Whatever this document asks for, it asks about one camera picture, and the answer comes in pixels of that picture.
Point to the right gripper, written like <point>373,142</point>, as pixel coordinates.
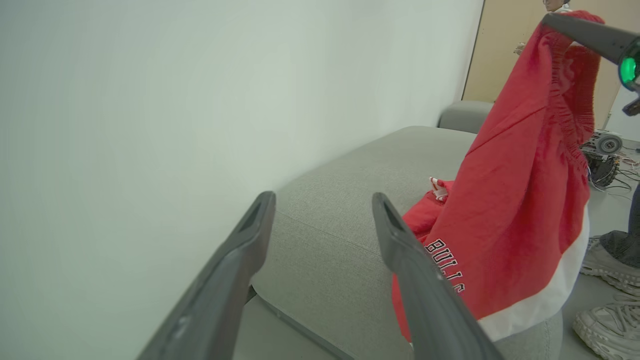
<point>631,70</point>

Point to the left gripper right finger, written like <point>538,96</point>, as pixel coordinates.
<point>430,310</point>

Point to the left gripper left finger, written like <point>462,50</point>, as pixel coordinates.
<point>220,290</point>

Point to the red Bulls print shorts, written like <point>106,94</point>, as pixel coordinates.
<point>515,200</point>

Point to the wheeled robot base with electronics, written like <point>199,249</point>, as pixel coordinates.
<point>602,155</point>

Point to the grey fabric sofa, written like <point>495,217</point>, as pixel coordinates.
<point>340,225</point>

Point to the person in patterned shirt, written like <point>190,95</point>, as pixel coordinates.
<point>555,5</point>

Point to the beige wooden board panel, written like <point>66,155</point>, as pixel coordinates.
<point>495,60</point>

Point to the dark trouser leg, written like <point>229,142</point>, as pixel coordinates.
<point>625,245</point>

